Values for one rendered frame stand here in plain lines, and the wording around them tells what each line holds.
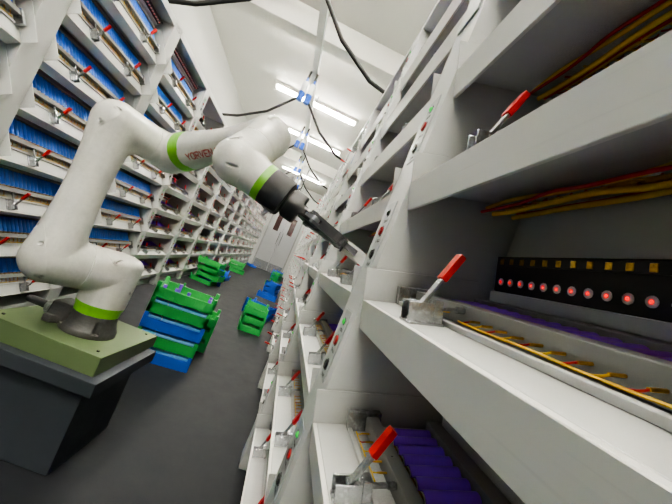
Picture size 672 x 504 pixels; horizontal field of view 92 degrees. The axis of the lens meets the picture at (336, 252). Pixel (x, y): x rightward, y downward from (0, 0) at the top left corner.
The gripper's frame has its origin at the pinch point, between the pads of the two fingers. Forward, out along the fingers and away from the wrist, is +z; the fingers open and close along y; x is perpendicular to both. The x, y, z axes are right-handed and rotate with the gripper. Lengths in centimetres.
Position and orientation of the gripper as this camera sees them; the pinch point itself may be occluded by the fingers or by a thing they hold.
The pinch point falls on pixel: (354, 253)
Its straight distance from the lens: 78.3
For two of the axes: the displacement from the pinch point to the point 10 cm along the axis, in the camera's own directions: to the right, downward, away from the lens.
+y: 1.4, 0.0, -9.9
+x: 6.0, -7.9, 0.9
